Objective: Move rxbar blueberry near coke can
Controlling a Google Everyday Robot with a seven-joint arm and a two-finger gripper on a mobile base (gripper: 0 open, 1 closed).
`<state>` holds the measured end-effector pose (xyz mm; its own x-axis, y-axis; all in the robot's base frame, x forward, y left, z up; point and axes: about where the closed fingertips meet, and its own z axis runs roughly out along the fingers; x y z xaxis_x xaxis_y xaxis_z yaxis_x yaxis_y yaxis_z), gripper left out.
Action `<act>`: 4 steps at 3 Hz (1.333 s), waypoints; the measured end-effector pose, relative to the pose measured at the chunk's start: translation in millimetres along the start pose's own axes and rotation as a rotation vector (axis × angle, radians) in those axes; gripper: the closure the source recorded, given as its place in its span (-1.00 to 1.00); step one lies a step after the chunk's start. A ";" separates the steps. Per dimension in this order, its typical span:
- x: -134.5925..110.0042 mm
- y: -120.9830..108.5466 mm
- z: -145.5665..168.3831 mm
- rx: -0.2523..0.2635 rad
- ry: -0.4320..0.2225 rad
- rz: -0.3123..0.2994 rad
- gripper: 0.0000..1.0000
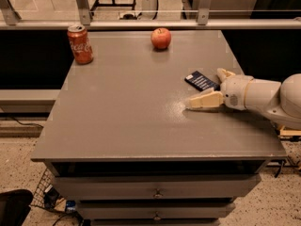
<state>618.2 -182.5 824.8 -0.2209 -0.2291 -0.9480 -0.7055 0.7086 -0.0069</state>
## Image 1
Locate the black chair seat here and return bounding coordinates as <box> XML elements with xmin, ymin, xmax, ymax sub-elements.
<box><xmin>0</xmin><ymin>189</ymin><xmax>33</xmax><ymax>226</ymax></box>

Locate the red coke can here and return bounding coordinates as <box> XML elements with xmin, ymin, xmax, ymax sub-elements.
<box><xmin>67</xmin><ymin>25</ymin><xmax>93</xmax><ymax>64</ymax></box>

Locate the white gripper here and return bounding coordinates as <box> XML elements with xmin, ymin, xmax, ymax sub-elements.
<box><xmin>186</xmin><ymin>68</ymin><xmax>253</xmax><ymax>110</ymax></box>

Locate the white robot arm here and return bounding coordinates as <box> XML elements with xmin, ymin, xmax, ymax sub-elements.
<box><xmin>185</xmin><ymin>68</ymin><xmax>301</xmax><ymax>130</ymax></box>

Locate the blue rxbar blueberry bar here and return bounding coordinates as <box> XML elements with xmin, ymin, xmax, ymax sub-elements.
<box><xmin>184</xmin><ymin>71</ymin><xmax>220</xmax><ymax>91</ymax></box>

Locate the grey drawer cabinet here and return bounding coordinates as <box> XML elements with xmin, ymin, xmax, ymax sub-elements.
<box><xmin>32</xmin><ymin>30</ymin><xmax>285</xmax><ymax>226</ymax></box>

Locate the metal guard railing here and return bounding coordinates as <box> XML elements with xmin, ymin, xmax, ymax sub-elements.
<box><xmin>0</xmin><ymin>0</ymin><xmax>301</xmax><ymax>30</ymax></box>

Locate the red apple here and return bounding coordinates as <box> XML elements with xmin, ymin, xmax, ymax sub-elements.
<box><xmin>150</xmin><ymin>27</ymin><xmax>171</xmax><ymax>50</ymax></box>

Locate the black stand base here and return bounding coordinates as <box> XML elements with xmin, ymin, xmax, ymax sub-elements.
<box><xmin>90</xmin><ymin>0</ymin><xmax>136</xmax><ymax>13</ymax></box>

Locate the wire basket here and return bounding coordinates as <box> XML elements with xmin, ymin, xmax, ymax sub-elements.
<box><xmin>32</xmin><ymin>169</ymin><xmax>59</xmax><ymax>210</ymax></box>

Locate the upper grey drawer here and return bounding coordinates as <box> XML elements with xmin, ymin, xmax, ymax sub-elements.
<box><xmin>52</xmin><ymin>174</ymin><xmax>261</xmax><ymax>201</ymax></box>

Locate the grey drawer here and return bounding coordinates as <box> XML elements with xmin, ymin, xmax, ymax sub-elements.
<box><xmin>52</xmin><ymin>174</ymin><xmax>261</xmax><ymax>201</ymax></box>
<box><xmin>77</xmin><ymin>201</ymin><xmax>235</xmax><ymax>220</ymax></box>

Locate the lower grey drawer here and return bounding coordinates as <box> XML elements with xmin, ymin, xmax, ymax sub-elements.
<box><xmin>77</xmin><ymin>201</ymin><xmax>235</xmax><ymax>220</ymax></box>

